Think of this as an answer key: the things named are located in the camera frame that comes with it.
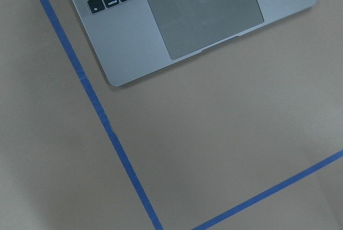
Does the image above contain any grey laptop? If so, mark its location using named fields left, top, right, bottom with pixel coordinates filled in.
left=72, top=0, right=317, bottom=86

